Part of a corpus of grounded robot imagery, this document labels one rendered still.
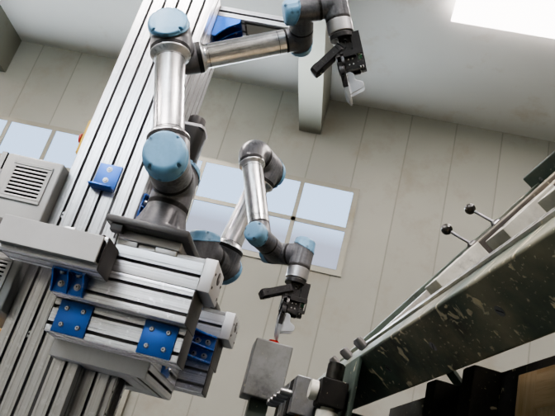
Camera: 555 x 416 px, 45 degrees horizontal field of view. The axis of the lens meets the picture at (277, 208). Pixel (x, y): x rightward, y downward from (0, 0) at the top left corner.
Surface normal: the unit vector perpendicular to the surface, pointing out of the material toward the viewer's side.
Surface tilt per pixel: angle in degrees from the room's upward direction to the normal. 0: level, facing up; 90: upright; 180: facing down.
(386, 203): 90
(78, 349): 90
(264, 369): 90
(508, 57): 180
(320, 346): 90
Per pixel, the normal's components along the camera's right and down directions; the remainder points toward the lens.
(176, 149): 0.00, -0.29
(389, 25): -0.25, 0.88
